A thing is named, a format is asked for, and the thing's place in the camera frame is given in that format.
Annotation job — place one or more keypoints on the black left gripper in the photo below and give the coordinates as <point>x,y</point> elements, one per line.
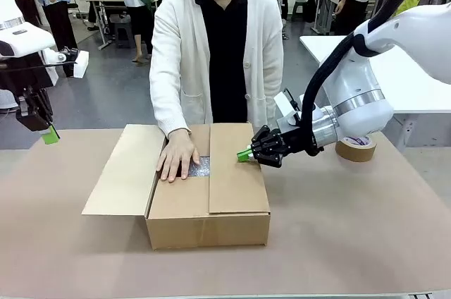
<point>21,73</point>

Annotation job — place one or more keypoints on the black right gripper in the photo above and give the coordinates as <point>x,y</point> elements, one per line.
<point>292,142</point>

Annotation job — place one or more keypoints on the brown cardboard box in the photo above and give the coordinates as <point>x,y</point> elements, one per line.
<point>239,189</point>

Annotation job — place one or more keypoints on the person's right forearm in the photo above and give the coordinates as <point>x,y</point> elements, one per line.
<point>169,101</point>

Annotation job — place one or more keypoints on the person's left forearm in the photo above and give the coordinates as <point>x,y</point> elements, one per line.
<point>275,101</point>

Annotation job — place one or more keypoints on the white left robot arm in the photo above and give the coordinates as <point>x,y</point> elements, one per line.
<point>21,34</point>

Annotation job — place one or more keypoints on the clear bubble wrap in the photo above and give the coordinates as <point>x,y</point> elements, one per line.
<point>202,168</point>

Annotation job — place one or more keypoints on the person's right hand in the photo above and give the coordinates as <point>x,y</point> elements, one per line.
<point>176,158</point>

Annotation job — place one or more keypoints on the brown packing tape roll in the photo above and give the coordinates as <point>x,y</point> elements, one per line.
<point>356,151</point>

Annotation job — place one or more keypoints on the person in blue shirt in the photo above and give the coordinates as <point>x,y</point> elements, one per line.
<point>56,13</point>

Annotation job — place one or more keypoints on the person in white cardigan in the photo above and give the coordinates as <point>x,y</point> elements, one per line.
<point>225,48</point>

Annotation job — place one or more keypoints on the small dark stool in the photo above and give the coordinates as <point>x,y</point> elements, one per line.
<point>121,32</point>

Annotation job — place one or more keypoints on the person in green top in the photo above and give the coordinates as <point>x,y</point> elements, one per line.
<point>139,3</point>

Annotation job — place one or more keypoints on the person in yellow-green trousers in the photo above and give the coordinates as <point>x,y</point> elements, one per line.
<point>408,4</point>

